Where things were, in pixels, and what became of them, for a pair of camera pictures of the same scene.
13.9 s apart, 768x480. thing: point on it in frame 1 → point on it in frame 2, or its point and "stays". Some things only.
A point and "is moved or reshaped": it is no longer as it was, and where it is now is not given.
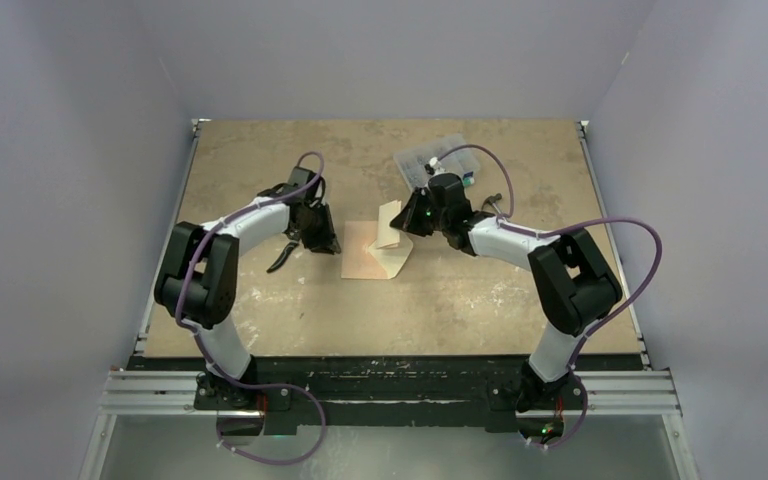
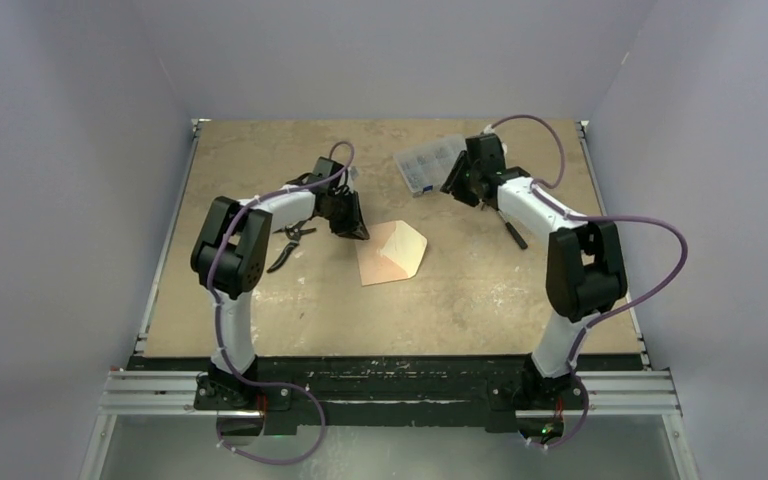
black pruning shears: x=287 y=251 stays
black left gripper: x=326 y=240 → x=353 y=224
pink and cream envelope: x=362 y=259 is moved or reshaped
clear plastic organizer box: x=411 y=162 stays
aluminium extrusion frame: x=624 y=394 stays
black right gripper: x=407 y=220 → x=454 y=186
